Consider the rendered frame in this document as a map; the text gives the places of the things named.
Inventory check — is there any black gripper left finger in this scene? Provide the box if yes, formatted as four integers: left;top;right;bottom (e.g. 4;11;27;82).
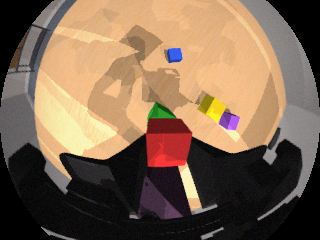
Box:
59;133;148;216

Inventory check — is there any purple block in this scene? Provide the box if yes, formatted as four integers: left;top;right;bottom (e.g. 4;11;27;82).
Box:
219;112;240;131

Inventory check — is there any small blue block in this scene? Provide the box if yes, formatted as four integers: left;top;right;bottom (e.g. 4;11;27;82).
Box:
167;48;183;63

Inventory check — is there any yellow block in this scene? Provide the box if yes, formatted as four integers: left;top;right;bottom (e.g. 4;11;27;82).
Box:
197;95;225;123

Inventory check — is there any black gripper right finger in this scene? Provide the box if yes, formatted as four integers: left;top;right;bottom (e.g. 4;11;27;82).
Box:
187;136;268;209

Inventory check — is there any red block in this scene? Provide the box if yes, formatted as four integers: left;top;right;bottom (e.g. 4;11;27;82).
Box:
145;119;193;167

